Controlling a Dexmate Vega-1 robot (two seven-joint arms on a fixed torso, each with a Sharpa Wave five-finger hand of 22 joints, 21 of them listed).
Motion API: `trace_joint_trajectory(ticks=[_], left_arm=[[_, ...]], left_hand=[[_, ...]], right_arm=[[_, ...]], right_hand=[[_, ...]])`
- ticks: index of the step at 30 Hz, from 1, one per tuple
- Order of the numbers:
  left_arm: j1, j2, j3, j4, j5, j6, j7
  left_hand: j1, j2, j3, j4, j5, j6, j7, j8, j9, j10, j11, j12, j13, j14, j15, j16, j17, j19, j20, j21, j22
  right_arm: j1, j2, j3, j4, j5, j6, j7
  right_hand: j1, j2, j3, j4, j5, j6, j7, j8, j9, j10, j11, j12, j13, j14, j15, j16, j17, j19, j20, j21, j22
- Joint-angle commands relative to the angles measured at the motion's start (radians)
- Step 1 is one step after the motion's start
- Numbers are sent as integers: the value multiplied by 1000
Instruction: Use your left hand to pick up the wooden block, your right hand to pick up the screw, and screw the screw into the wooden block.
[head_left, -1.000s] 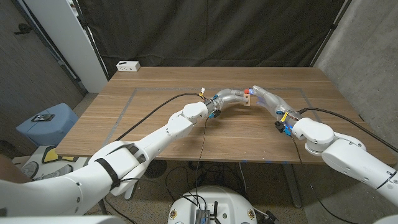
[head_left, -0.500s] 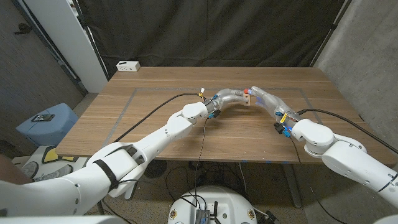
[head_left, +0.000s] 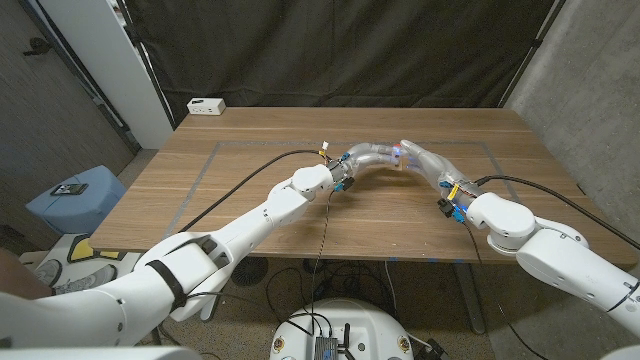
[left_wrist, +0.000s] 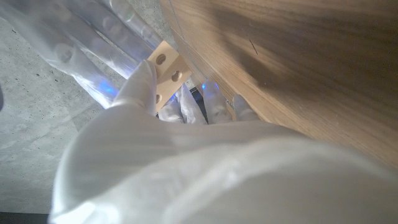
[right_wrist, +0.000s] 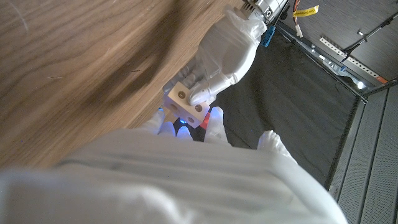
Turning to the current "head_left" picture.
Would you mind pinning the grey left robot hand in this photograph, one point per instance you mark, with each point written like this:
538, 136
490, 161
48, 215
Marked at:
365, 156

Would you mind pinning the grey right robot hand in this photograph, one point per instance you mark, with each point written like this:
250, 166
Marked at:
440, 167

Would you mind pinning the small wooden block with holes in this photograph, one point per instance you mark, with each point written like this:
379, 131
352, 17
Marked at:
398, 162

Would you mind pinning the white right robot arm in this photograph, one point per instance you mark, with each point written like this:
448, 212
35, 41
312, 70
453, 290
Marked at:
550, 250

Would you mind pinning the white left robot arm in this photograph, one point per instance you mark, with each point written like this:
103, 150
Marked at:
225, 245

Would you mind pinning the black backdrop curtain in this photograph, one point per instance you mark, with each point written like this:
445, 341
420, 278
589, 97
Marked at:
325, 50

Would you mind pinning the grey table leg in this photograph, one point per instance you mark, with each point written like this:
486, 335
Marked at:
472, 305

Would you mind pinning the black backdrop stand pole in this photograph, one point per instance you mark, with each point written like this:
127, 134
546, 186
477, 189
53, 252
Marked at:
535, 44
145, 62

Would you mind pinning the round black floor fan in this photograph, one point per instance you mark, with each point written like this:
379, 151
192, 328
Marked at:
252, 272

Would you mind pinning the white power strip box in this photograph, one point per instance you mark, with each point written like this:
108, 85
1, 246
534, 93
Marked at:
206, 106

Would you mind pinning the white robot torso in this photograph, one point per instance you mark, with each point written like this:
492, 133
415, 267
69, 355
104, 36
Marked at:
370, 325

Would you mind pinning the grey electronics box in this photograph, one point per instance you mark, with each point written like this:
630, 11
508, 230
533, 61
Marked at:
325, 347

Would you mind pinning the white table leg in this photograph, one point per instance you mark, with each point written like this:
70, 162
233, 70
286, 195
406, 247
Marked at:
209, 311

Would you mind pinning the white pillar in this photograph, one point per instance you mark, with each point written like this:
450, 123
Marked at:
115, 65

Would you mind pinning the blue plastic stool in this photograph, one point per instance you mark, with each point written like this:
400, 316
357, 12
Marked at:
85, 212

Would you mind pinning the black smartphone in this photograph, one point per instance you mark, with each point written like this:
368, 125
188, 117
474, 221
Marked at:
69, 189

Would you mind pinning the grey black sneaker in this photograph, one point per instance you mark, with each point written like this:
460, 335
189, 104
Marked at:
47, 272
87, 280

